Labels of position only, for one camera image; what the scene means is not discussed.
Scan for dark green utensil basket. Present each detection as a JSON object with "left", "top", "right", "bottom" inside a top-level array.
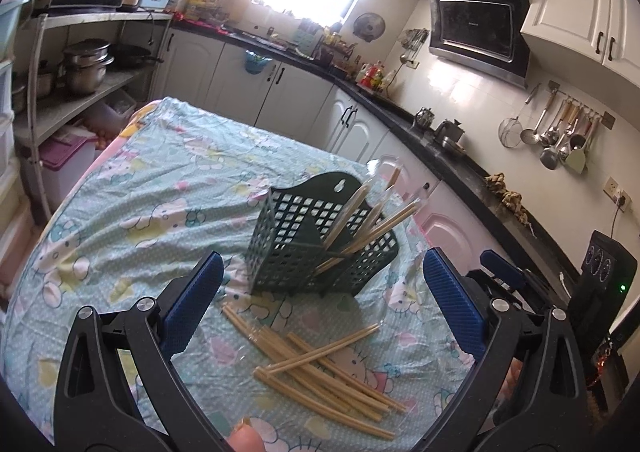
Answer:
[{"left": 245, "top": 172, "right": 399, "bottom": 296}]

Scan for black kitchen countertop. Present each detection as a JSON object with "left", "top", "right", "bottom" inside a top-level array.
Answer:
[{"left": 170, "top": 21, "right": 580, "bottom": 287}]

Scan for person's left hand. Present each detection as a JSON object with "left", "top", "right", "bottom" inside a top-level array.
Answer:
[{"left": 227, "top": 423, "right": 265, "bottom": 452}]

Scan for white lower cabinets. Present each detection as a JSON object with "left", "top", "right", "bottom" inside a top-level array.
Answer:
[{"left": 151, "top": 27, "right": 570, "bottom": 305}]

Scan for ginger roots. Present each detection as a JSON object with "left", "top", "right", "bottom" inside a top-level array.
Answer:
[{"left": 485, "top": 172, "right": 530, "bottom": 227}]

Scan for steel ladle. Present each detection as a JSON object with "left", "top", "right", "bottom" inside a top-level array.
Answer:
[{"left": 540, "top": 100, "right": 579, "bottom": 170}]

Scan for green spatula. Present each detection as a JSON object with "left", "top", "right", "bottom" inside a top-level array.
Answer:
[{"left": 564, "top": 116, "right": 599, "bottom": 174}]

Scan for steel kettle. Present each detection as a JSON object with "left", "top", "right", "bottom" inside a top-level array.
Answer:
[{"left": 435, "top": 120, "right": 465, "bottom": 152}]

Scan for small steel teapot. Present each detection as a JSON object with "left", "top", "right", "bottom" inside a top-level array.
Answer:
[{"left": 412, "top": 108, "right": 435, "bottom": 131}]

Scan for plastic drawer tower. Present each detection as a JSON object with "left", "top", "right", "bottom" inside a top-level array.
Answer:
[{"left": 1, "top": 0, "right": 34, "bottom": 308}]

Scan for red sauce bottles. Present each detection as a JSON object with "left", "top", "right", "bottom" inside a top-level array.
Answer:
[{"left": 356, "top": 61, "right": 385, "bottom": 91}]

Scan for pink storage box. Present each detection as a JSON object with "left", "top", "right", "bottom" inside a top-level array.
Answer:
[{"left": 39, "top": 126, "right": 98, "bottom": 212}]

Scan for black range hood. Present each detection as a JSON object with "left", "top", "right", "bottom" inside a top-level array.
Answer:
[{"left": 428, "top": 0, "right": 530, "bottom": 88}]

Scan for white upper cabinet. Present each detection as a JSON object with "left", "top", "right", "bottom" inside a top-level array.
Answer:
[{"left": 521, "top": 0, "right": 639, "bottom": 85}]

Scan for metal storage shelf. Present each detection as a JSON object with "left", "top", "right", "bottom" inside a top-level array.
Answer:
[{"left": 13, "top": 9, "right": 172, "bottom": 219}]

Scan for blue hanging basket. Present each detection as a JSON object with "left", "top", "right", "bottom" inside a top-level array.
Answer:
[{"left": 244, "top": 50, "right": 272, "bottom": 75}]

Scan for stainless steel pot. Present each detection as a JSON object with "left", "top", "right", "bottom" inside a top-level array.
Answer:
[{"left": 62, "top": 38, "right": 114, "bottom": 96}]

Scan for black frying pan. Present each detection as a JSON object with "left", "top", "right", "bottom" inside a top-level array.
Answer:
[{"left": 110, "top": 44, "right": 164, "bottom": 70}]

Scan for wire mesh skimmer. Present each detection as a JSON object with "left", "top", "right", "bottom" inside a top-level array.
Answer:
[{"left": 498, "top": 84, "right": 540, "bottom": 150}]

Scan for wall utensil rail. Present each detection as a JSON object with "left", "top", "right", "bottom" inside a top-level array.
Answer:
[{"left": 548, "top": 80, "right": 616, "bottom": 130}]

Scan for small wall fan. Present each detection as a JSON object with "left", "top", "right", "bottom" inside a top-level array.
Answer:
[{"left": 352, "top": 12, "right": 386, "bottom": 42}]

